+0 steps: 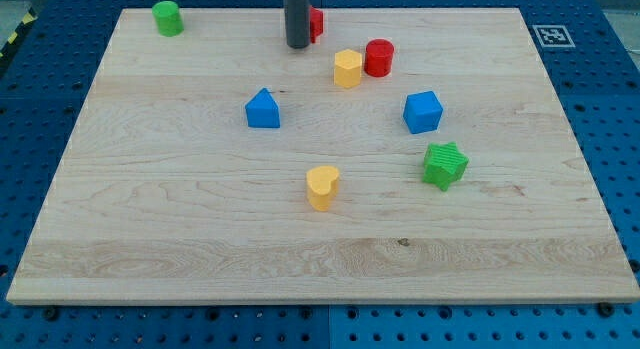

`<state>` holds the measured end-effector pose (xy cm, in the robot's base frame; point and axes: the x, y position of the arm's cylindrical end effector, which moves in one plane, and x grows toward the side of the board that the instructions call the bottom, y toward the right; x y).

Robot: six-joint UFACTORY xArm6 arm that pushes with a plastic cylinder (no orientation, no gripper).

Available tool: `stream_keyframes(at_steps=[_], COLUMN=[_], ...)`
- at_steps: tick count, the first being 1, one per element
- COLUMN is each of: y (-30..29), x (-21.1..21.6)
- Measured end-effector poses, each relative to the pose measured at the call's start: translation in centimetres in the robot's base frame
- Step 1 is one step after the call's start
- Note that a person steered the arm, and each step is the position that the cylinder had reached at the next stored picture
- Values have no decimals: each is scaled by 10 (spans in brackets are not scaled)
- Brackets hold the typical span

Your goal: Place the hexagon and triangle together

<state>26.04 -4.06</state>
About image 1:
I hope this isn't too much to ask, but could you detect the blue triangle block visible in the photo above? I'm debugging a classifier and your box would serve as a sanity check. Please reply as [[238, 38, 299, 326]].
[[245, 88, 280, 128]]

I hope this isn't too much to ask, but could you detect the yellow hexagon block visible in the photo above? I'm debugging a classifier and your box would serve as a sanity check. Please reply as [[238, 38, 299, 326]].
[[334, 49, 362, 88]]

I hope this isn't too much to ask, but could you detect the yellow heart block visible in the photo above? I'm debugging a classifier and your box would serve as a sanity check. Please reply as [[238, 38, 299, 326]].
[[306, 165, 340, 212]]

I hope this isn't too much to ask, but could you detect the light wooden board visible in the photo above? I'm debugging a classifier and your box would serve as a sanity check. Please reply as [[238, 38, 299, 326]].
[[7, 8, 639, 305]]

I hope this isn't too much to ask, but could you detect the blue cube block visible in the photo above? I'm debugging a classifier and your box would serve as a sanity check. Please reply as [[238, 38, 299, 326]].
[[403, 91, 443, 134]]

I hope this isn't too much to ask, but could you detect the green star block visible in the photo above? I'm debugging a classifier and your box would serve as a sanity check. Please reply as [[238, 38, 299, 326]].
[[422, 142, 469, 191]]

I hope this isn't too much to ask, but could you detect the red cylinder block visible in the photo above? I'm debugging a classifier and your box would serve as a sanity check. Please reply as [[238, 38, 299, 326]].
[[364, 39, 395, 77]]

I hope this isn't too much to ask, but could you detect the red block behind rod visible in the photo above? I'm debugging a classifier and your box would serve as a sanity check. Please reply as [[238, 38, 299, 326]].
[[309, 6, 324, 44]]

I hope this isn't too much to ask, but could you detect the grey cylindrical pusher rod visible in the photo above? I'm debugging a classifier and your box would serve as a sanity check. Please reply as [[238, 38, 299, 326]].
[[283, 0, 310, 49]]

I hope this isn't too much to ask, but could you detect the green cylinder block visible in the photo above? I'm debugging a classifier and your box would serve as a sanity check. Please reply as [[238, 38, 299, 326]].
[[151, 1, 184, 37]]

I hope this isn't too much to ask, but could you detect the black white fiducial marker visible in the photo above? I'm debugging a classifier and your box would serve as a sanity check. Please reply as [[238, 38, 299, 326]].
[[532, 24, 575, 48]]

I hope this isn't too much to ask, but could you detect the yellow black hazard tape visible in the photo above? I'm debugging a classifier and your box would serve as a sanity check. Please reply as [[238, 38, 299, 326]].
[[1, 7, 38, 60]]

